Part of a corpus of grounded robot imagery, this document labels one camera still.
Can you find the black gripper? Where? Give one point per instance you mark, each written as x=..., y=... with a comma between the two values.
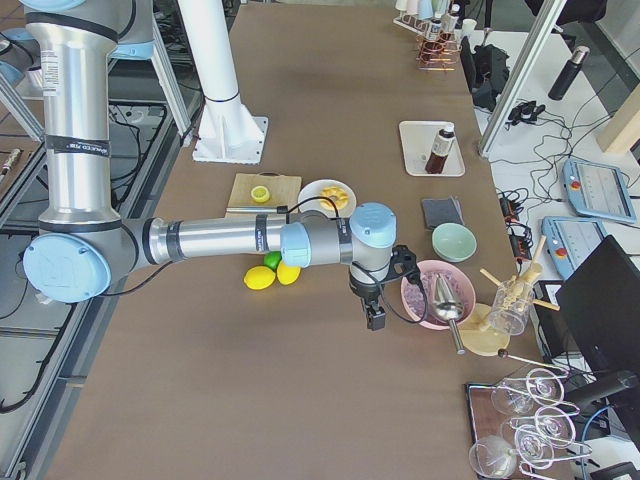
x=366, y=291

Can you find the white round plate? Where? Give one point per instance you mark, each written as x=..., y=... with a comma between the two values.
x=309, y=197

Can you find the yellow twisted donut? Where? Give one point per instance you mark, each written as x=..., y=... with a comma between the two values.
x=334, y=196

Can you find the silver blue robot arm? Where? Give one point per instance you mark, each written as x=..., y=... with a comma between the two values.
x=84, y=245

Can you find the brown sauce bottle on tray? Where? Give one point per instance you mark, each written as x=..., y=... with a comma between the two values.
x=440, y=149

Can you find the wine glass rack tray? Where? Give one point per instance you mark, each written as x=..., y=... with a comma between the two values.
x=485, y=420

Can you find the white rectangular tray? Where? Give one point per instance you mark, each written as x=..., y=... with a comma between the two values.
x=417, y=138

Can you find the pink bowl with ice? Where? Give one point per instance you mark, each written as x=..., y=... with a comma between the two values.
x=413, y=300

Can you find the metal ice scoop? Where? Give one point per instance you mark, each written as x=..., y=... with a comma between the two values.
x=448, y=307

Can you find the yellow lemon right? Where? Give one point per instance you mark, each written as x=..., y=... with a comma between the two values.
x=286, y=274

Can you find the yellow lemon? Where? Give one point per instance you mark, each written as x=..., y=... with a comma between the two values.
x=286, y=274
x=259, y=277

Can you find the wooden mug tree stand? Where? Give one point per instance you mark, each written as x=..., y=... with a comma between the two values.
x=477, y=334

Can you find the mint green bowl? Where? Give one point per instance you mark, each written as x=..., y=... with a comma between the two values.
x=454, y=242

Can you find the green lime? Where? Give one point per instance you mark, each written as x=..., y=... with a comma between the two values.
x=272, y=260

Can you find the yellow lemon left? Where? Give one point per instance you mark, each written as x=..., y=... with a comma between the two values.
x=259, y=277

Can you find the dark grey folded cloth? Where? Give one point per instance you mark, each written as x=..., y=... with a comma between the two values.
x=441, y=211

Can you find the wooden cutting board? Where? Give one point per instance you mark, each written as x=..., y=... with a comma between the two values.
x=284, y=190

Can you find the halved lemon piece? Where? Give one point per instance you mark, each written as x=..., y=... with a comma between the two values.
x=260, y=194

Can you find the wine glass bottom left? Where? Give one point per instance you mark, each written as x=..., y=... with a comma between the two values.
x=493, y=457

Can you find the wine glass top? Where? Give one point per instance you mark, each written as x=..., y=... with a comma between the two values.
x=521, y=395

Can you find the wine glass lower right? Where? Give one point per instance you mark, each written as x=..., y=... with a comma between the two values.
x=533, y=448

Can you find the lower blue teach pendant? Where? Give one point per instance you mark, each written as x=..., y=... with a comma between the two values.
x=570, y=240

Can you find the blue teach pendant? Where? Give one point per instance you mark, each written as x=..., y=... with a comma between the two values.
x=597, y=190
x=570, y=240

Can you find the wine glass middle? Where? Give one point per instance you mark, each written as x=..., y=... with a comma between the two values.
x=551, y=423

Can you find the black monitor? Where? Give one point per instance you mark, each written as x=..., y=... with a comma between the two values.
x=600, y=305

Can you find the upper blue teach pendant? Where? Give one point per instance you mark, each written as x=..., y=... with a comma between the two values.
x=597, y=190

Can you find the black bag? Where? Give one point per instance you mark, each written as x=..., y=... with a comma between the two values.
x=485, y=71

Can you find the black water bottle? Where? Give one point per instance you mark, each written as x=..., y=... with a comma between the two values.
x=568, y=73

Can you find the white cup rack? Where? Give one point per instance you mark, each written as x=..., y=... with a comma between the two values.
x=411, y=23

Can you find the Suntory dark bottle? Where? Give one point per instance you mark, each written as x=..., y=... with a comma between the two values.
x=432, y=32

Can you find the light blue cup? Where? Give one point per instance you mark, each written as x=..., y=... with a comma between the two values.
x=424, y=10

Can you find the pink cup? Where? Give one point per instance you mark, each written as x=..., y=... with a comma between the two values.
x=411, y=7

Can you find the dark bottle in rack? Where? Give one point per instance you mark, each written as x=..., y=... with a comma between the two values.
x=449, y=20

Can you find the black handled knife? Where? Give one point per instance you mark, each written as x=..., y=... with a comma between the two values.
x=282, y=209

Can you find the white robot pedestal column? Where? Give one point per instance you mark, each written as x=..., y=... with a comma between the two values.
x=227, y=133

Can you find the copper wire bottle rack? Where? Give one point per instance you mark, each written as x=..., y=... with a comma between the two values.
x=441, y=55

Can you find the aluminium frame post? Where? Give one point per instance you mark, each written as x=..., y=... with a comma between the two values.
x=532, y=48

